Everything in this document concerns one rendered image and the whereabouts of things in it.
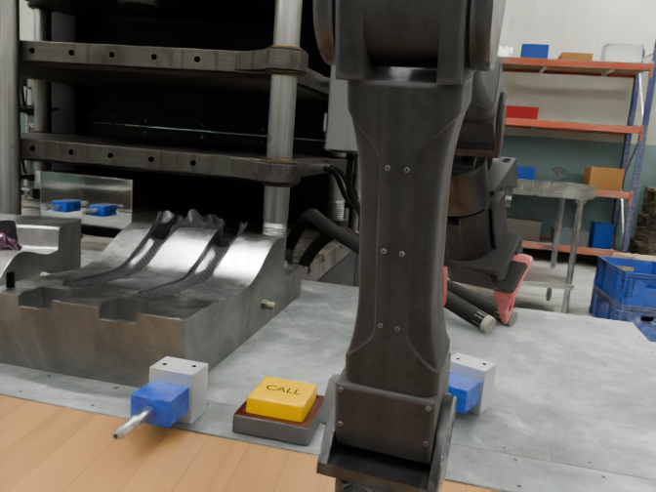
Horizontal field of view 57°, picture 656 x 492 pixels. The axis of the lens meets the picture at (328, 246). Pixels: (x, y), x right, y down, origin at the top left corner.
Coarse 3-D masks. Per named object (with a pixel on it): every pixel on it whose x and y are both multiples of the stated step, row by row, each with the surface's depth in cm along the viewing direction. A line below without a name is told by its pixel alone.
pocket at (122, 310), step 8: (104, 304) 72; (112, 304) 73; (120, 304) 75; (128, 304) 74; (136, 304) 74; (144, 304) 74; (152, 304) 74; (104, 312) 72; (112, 312) 74; (120, 312) 75; (128, 312) 75; (136, 312) 74; (112, 320) 70; (120, 320) 74; (128, 320) 75
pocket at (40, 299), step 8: (40, 288) 77; (48, 288) 77; (24, 296) 74; (32, 296) 75; (40, 296) 77; (48, 296) 77; (56, 296) 77; (64, 296) 76; (24, 304) 74; (32, 304) 76; (40, 304) 77; (48, 304) 77
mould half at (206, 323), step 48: (192, 240) 98; (240, 240) 98; (0, 288) 75; (96, 288) 78; (144, 288) 81; (192, 288) 84; (240, 288) 86; (288, 288) 109; (0, 336) 74; (48, 336) 72; (96, 336) 71; (144, 336) 69; (192, 336) 71; (240, 336) 87; (144, 384) 70
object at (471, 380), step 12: (456, 360) 72; (468, 360) 73; (480, 360) 73; (456, 372) 72; (468, 372) 71; (480, 372) 70; (492, 372) 72; (456, 384) 68; (468, 384) 69; (480, 384) 70; (492, 384) 72; (468, 396) 67; (480, 396) 70; (456, 408) 68; (468, 408) 68; (480, 408) 70
